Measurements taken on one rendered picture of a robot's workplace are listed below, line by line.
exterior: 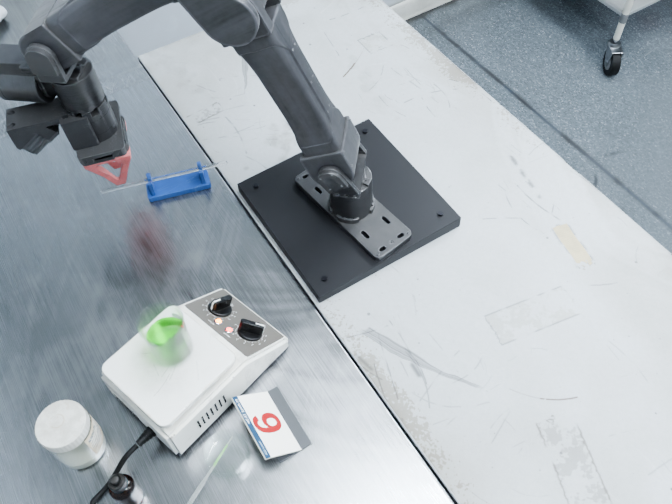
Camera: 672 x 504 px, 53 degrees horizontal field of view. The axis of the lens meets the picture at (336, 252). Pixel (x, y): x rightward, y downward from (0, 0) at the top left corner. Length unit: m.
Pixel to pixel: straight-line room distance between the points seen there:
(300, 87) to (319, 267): 0.27
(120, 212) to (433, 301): 0.50
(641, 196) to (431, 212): 1.46
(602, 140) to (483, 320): 1.66
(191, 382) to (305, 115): 0.35
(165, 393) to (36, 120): 0.41
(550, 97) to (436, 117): 1.49
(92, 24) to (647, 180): 1.97
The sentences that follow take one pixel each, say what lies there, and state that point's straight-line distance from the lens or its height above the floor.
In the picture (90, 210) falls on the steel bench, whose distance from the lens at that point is 1.14.
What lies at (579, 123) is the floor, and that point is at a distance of 2.59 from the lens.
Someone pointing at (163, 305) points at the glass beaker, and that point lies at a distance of 0.81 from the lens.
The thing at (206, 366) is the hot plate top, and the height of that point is 0.99.
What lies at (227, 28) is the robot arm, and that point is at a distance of 0.77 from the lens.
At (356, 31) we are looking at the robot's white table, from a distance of 1.38.
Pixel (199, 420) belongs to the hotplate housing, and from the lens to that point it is 0.85.
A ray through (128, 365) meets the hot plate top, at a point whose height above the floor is 0.99.
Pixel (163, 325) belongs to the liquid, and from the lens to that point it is 0.83.
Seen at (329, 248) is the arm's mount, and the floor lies 0.92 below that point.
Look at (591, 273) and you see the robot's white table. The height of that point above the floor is 0.90.
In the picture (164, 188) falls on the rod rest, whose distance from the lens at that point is 1.12.
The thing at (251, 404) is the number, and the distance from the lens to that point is 0.87.
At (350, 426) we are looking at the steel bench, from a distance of 0.88.
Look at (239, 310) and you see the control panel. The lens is 0.92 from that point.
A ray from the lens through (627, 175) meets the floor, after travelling 2.47.
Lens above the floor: 1.72
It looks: 55 degrees down
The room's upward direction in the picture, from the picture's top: 3 degrees counter-clockwise
